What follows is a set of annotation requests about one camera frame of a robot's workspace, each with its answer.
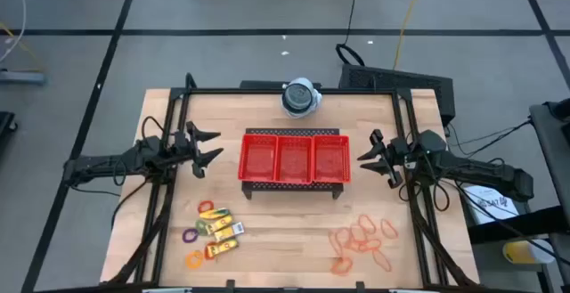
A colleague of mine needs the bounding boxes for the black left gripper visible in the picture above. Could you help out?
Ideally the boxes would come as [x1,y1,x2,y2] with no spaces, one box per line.
[173,121,225,180]

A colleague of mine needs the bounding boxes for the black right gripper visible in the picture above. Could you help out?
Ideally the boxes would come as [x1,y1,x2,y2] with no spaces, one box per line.
[356,128,416,191]

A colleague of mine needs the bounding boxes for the yellow green crayon pack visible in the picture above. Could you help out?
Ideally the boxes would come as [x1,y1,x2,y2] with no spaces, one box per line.
[199,207,232,221]

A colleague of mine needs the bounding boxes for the black perforated metal riser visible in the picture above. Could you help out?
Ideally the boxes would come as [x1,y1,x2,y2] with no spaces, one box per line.
[241,127,345,200]

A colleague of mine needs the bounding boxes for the white round spot lamp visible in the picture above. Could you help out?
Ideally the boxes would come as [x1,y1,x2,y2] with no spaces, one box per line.
[280,77,323,119]

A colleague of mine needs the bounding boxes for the white printed booklet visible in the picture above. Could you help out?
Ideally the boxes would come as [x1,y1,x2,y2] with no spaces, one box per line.
[462,184,521,226]

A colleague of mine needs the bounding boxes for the black shelf bar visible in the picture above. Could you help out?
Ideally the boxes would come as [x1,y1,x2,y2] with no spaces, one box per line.
[467,205,570,245]

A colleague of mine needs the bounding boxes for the yellow white bottle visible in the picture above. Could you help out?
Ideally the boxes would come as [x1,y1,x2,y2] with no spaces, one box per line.
[501,238,557,265]

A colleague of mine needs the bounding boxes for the black side table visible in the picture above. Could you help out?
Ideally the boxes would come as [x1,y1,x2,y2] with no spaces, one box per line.
[528,98,570,293]

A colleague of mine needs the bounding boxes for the grey table foot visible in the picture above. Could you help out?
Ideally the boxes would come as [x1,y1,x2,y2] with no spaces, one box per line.
[0,69,48,86]

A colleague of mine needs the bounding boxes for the black chair base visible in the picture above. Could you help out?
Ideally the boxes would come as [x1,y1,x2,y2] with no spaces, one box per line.
[0,110,20,145]

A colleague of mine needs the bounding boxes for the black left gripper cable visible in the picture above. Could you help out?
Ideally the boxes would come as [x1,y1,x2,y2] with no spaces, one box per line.
[140,114,168,145]

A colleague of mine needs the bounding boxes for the white coiled lamp cable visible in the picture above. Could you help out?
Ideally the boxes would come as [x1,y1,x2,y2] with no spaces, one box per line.
[282,105,320,120]

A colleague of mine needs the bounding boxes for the black long floor cable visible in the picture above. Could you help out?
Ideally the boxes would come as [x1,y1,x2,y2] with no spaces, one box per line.
[452,179,570,270]

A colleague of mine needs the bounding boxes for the black left arm base cable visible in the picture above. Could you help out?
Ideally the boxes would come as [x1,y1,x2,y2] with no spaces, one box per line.
[69,177,152,231]

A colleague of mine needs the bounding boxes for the small orange-yellow ring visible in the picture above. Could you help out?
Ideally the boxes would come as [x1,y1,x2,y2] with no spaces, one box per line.
[184,249,205,271]

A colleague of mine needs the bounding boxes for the black hanging cable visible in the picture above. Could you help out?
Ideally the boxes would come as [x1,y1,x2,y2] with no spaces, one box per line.
[334,0,367,68]

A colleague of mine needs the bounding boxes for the yellow hanging cable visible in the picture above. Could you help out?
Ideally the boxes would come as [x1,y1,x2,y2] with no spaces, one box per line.
[391,0,428,71]

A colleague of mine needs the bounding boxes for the white floor cable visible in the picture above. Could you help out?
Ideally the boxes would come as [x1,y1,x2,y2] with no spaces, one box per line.
[0,0,28,62]

